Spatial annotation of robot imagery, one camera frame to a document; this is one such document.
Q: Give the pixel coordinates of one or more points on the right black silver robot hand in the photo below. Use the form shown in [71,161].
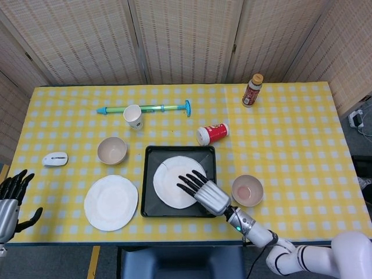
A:
[212,197]

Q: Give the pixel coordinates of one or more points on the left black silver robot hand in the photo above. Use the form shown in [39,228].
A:
[7,212]

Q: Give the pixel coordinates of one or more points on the beige bowl with pink stain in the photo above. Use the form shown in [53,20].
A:
[247,190]

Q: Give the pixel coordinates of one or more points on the white paper plate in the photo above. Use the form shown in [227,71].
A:
[170,180]
[110,203]

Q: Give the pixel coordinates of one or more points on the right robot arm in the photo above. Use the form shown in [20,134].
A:
[348,253]

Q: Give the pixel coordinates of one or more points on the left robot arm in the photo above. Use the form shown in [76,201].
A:
[2,250]

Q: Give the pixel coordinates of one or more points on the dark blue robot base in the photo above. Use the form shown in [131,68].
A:
[180,264]

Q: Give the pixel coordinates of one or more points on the black square plastic tray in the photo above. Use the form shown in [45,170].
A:
[151,180]

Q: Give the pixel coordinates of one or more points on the red white lidded cup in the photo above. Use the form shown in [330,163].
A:
[215,133]

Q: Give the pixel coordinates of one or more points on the white computer mouse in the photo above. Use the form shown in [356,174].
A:
[55,159]

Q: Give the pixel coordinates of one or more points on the green blue toy water pump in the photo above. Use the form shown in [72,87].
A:
[162,108]

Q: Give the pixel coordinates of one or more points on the yellow white checked tablecloth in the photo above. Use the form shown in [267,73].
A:
[290,130]

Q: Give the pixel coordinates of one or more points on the brown drink bottle yellow cap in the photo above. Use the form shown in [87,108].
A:
[251,93]

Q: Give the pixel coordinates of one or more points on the white floral paper cup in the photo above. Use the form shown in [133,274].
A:
[133,116]

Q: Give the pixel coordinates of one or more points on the grey sneaker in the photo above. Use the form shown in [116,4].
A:
[366,183]

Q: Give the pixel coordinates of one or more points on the woven folding screen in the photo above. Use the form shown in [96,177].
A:
[186,40]

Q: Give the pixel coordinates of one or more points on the white power adapter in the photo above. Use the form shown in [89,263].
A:
[356,119]

